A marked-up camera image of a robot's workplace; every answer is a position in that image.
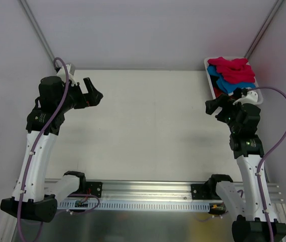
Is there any white slotted cable duct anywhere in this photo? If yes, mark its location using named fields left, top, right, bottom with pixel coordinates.
left=58, top=199, right=210, bottom=213

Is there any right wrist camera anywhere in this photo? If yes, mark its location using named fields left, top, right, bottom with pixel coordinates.
left=233, top=89, right=263, bottom=105

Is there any aluminium mounting rail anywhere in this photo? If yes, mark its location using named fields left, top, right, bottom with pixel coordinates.
left=41, top=178, right=283, bottom=204

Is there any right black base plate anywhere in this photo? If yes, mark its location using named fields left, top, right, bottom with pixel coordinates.
left=190, top=184, right=212, bottom=200

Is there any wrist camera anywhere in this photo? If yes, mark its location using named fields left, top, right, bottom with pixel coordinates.
left=233, top=89, right=263, bottom=105
left=56, top=63, right=78, bottom=86

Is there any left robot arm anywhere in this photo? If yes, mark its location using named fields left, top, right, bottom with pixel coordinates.
left=0, top=76, right=103, bottom=223

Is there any pink t shirt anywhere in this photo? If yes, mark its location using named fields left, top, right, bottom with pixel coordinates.
left=207, top=56, right=255, bottom=84

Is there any aluminium frame post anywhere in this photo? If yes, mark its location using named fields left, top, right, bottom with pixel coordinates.
left=18, top=0, right=55, bottom=62
left=244, top=0, right=285, bottom=59

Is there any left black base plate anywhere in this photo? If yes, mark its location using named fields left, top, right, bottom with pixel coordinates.
left=85, top=181, right=103, bottom=198

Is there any red t shirt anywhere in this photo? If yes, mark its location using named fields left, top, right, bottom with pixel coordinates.
left=213, top=87, right=226, bottom=99

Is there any right aluminium frame post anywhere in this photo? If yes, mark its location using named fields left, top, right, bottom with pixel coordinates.
left=244, top=0, right=285, bottom=59

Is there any left aluminium frame post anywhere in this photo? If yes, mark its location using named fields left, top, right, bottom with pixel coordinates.
left=18, top=0, right=55, bottom=62

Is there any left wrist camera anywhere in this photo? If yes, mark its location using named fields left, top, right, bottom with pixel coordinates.
left=56, top=63, right=78, bottom=86

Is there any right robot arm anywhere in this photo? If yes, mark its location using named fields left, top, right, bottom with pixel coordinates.
left=205, top=94, right=286, bottom=241

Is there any rear aluminium table edge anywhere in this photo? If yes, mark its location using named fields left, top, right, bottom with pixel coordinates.
left=76, top=67, right=205, bottom=71

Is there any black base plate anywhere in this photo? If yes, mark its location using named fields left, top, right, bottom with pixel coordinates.
left=190, top=184, right=212, bottom=200
left=85, top=181, right=103, bottom=198

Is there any blue t shirt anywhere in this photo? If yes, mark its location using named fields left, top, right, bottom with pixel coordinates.
left=207, top=66, right=256, bottom=95

